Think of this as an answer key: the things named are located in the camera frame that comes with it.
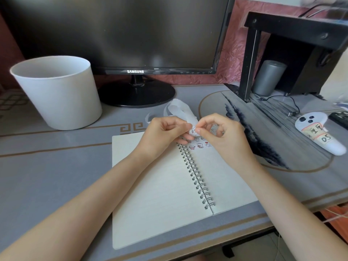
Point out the black desk frame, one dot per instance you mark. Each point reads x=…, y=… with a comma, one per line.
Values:
x=227, y=252

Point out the orange woven bag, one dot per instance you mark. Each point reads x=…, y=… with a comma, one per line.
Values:
x=335, y=225

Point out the blue striped cloth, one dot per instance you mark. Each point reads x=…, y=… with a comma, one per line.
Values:
x=343, y=105

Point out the black plug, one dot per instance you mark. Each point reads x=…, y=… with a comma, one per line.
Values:
x=291, y=114

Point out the person's left hand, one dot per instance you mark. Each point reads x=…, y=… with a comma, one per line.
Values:
x=157, y=135

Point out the white plastic waste bin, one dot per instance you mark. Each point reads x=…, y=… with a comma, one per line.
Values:
x=59, y=100

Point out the black shelf frame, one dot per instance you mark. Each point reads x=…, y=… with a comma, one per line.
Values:
x=248, y=67

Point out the person's left forearm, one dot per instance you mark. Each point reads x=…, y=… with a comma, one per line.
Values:
x=78, y=214

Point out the black computer monitor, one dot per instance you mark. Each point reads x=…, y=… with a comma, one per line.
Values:
x=121, y=29

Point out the grey cylindrical speaker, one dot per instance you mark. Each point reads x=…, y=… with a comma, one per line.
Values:
x=269, y=78

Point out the cream spiral notebook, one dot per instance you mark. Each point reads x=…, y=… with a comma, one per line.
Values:
x=157, y=192

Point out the person's right hand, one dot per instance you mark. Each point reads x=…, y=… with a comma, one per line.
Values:
x=231, y=138

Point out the person's right forearm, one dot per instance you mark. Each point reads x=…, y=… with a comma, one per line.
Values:
x=293, y=212

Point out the grey patterned desk mat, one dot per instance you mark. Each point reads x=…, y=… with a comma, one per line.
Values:
x=54, y=173

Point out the white labelled VR controller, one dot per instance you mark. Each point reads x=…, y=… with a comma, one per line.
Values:
x=315, y=130

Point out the white sticker strip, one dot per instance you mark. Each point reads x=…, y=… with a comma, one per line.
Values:
x=180, y=108

